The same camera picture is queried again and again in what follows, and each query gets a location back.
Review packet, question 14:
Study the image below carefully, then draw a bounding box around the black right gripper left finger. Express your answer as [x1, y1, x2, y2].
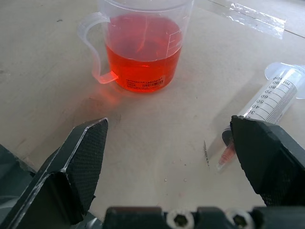
[0, 117, 109, 229]

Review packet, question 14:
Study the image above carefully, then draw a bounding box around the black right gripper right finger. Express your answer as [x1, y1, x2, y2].
[229, 115, 305, 208]

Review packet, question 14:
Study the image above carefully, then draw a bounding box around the clear plastic syringe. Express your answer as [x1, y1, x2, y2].
[217, 62, 305, 173]

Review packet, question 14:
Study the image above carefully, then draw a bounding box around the clear beaker with red liquid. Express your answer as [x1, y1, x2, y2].
[76, 0, 195, 94]

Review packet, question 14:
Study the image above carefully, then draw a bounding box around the clear adhesive tape strip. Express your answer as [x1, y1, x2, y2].
[226, 2, 286, 40]

